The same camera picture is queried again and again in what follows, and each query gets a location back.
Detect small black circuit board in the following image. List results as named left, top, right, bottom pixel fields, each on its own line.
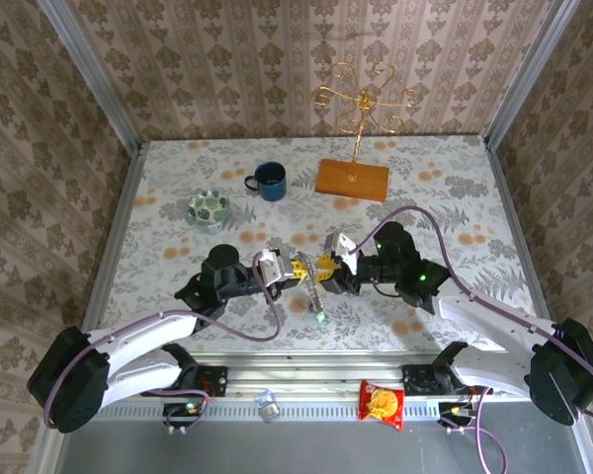
left=437, top=401, right=478, bottom=427
left=162, top=401, right=208, bottom=427

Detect green leaf pattern bowl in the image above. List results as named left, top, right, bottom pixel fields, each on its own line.
left=186, top=190, right=232, bottom=229

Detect aluminium table edge rail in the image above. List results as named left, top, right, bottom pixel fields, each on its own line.
left=81, top=142, right=149, bottom=327
left=482, top=137, right=559, bottom=332

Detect aluminium mounting rail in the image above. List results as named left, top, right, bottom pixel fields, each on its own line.
left=53, top=351, right=587, bottom=402

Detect aluminium frame post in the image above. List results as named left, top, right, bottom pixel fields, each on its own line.
left=36, top=0, right=144, bottom=152
left=482, top=0, right=583, bottom=149

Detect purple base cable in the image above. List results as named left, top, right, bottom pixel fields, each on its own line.
left=442, top=379, right=509, bottom=474
left=145, top=386, right=213, bottom=436

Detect gold hook stand wooden base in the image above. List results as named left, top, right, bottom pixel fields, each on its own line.
left=310, top=61, right=422, bottom=202

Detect red snack packet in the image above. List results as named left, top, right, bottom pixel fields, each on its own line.
left=358, top=379, right=406, bottom=432

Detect grey slotted cable duct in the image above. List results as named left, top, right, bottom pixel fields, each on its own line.
left=67, top=400, right=475, bottom=422

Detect dark blue enamel mug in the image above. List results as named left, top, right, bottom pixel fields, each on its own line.
left=243, top=161, right=289, bottom=202

